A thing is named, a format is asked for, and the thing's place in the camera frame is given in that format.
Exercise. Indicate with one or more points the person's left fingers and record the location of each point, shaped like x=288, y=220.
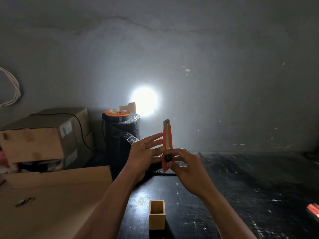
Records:
x=155, y=143

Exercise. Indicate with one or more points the beige lamp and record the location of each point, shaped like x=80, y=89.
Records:
x=131, y=107

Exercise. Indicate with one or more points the black foam roll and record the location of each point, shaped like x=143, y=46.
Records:
x=119, y=146

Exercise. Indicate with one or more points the square wooden holder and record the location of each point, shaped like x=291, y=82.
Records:
x=157, y=219

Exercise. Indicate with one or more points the person's right forearm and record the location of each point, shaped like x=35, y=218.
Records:
x=224, y=214

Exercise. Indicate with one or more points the small metal keys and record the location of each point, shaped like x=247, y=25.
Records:
x=24, y=202

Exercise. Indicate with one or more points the red plastic object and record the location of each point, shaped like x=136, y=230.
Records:
x=313, y=210

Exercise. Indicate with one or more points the person's left hand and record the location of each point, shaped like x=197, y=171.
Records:
x=138, y=156

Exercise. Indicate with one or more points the person's right thumb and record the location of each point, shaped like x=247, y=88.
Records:
x=177, y=168

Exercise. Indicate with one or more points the person's right hand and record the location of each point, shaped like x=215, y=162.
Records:
x=193, y=172

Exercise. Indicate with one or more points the flat cardboard sheet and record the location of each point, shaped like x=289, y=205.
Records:
x=57, y=209

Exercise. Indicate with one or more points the low cardboard box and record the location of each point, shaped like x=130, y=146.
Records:
x=83, y=151

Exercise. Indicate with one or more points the person's left forearm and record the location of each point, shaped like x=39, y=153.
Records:
x=112, y=206

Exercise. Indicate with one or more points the orange utility knife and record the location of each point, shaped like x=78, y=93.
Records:
x=167, y=136

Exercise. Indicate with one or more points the large taped cardboard box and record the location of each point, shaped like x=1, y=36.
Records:
x=37, y=141

